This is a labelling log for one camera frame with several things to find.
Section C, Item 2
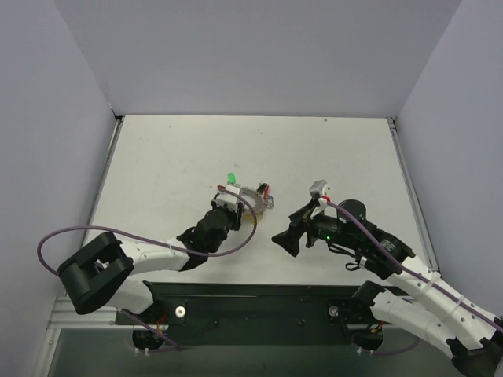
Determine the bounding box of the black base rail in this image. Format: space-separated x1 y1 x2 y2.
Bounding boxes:
140 283 378 347

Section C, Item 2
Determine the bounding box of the purple cable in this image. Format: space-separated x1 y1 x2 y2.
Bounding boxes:
36 192 259 353
324 199 503 357

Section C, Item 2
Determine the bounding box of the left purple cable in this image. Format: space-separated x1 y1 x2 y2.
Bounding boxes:
36 192 259 353

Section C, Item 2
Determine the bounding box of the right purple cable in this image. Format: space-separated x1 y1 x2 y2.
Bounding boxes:
324 199 503 357

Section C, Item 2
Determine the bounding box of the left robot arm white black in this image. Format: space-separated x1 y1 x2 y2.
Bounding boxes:
57 192 244 324

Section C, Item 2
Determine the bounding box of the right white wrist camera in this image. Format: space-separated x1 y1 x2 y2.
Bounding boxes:
309 179 331 219

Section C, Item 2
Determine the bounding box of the green key tag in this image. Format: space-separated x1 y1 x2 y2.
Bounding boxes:
227 173 237 185

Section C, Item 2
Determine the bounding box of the metal band with key rings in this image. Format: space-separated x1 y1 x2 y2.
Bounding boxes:
238 183 274 214

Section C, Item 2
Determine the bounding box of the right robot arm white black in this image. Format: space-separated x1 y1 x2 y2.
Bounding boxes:
272 196 502 376

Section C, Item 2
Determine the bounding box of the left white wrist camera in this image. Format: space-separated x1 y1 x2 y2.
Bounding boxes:
214 185 240 212

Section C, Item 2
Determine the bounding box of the black key tag with key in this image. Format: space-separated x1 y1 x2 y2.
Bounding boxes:
257 182 270 198

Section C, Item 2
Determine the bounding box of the aluminium table frame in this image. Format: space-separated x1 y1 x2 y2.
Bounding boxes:
387 116 471 327

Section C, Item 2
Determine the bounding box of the yellow key tag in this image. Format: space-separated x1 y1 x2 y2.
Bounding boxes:
242 214 263 222

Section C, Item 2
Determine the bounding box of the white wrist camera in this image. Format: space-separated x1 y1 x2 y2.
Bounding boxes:
214 185 240 212
309 179 331 219

